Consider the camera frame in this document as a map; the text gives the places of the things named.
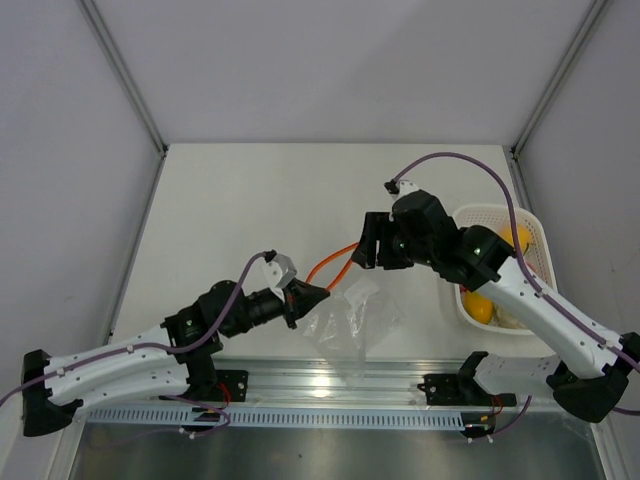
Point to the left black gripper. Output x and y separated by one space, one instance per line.
300 298

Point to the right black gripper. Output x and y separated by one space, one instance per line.
377 228

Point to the clear zip top bag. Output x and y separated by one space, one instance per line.
358 316

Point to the white cauliflower with leaves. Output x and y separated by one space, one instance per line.
507 320

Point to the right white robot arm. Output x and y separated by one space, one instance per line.
588 371

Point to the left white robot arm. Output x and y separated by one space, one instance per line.
174 358

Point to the yellow green mango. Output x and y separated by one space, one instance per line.
479 308

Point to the orange fruit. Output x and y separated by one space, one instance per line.
524 238

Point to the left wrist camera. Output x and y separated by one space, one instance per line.
279 271

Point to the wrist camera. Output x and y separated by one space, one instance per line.
279 271
400 188

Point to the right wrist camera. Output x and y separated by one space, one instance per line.
400 188

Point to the aluminium mounting rail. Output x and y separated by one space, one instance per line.
292 382

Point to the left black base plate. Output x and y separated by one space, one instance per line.
232 386

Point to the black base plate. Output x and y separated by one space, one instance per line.
453 390
232 386

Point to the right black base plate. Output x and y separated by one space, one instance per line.
453 390

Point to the slotted white cable duct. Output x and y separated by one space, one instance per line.
192 416

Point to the left aluminium frame post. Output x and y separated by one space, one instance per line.
120 69

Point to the aluminium frame post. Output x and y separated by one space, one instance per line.
569 58
120 69

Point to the right aluminium frame post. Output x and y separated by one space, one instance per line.
569 58

